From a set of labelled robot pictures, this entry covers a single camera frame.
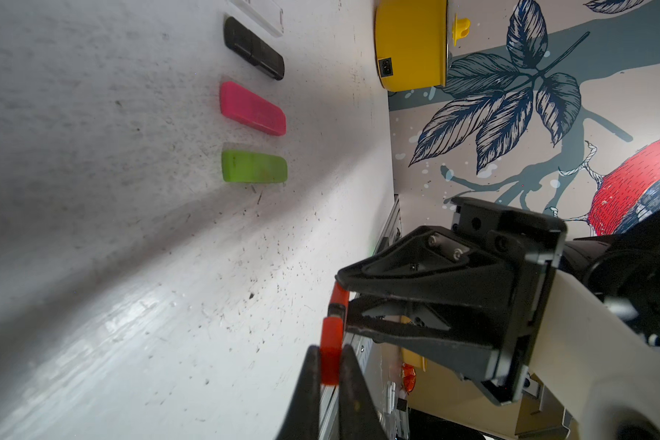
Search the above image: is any yellow pot with black lid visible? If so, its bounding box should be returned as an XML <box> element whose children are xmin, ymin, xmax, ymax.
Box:
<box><xmin>374</xmin><ymin>0</ymin><xmax>471</xmax><ymax>93</ymax></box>

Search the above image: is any black usb drive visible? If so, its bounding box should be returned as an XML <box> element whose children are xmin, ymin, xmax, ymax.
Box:
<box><xmin>224</xmin><ymin>16</ymin><xmax>285</xmax><ymax>81</ymax></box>

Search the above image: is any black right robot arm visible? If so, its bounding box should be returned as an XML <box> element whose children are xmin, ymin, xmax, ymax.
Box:
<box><xmin>335</xmin><ymin>197</ymin><xmax>660</xmax><ymax>405</ymax></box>

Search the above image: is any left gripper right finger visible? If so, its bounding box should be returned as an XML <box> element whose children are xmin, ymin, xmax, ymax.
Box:
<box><xmin>338</xmin><ymin>345</ymin><xmax>387</xmax><ymax>440</ymax></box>

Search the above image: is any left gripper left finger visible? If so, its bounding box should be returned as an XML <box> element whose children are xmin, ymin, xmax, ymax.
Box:
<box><xmin>277</xmin><ymin>346</ymin><xmax>322</xmax><ymax>440</ymax></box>

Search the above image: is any red usb drive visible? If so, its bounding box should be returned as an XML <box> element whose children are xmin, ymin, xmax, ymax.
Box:
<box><xmin>327</xmin><ymin>282</ymin><xmax>349</xmax><ymax>321</ymax></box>

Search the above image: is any pink usb drive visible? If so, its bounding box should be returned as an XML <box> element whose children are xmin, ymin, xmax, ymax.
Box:
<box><xmin>219</xmin><ymin>82</ymin><xmax>287</xmax><ymax>137</ymax></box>

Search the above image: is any red usb cap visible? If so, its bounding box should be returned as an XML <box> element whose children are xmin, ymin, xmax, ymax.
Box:
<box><xmin>320</xmin><ymin>316</ymin><xmax>344</xmax><ymax>386</ymax></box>

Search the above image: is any clear usb drive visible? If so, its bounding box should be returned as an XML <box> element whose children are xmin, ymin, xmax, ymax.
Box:
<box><xmin>231</xmin><ymin>0</ymin><xmax>284</xmax><ymax>38</ymax></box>

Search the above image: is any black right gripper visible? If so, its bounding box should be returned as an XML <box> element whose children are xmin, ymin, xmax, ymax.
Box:
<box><xmin>337</xmin><ymin>196</ymin><xmax>568</xmax><ymax>406</ymax></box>

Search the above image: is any green usb drive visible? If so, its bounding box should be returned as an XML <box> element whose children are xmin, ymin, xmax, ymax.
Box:
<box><xmin>221</xmin><ymin>150</ymin><xmax>288</xmax><ymax>183</ymax></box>

